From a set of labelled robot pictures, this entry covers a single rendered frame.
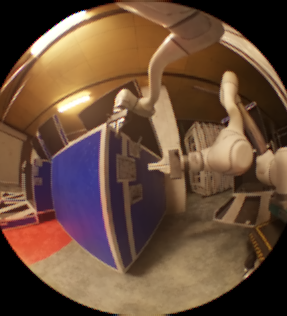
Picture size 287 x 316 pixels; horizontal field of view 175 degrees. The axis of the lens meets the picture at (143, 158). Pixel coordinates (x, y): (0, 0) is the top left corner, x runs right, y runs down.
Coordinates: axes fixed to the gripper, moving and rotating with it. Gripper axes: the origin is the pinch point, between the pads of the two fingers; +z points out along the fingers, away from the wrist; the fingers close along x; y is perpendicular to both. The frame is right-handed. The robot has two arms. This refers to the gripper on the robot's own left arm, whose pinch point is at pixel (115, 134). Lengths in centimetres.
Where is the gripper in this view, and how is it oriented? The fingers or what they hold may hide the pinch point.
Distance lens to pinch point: 45.8
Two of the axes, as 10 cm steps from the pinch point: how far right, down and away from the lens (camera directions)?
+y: -4.1, -3.2, -8.6
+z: -0.1, 9.4, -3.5
